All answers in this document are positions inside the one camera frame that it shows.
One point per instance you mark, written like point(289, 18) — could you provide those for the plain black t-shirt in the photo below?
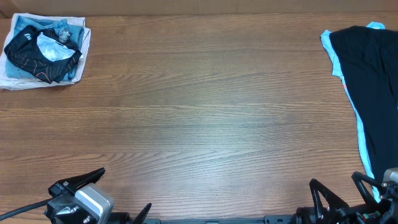
point(368, 59)

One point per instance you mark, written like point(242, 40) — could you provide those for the black cycling jersey orange lines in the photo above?
point(43, 53)

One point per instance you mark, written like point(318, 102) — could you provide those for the folded blue jeans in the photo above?
point(75, 34)

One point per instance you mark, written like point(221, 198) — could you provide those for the light blue t-shirt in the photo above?
point(360, 127)

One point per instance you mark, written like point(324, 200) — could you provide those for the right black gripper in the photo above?
point(360, 214)

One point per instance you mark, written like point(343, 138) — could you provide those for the folded white cloth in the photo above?
point(30, 83)

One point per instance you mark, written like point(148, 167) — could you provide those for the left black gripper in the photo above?
point(94, 175)

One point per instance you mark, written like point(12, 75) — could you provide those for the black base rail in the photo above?
point(268, 219)

